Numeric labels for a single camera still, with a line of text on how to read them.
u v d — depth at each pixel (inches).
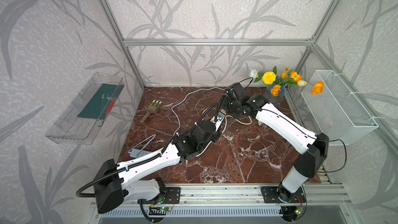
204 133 20.7
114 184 15.3
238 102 22.6
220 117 24.4
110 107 27.3
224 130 36.9
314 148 17.2
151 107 41.3
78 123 25.2
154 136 34.9
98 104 26.8
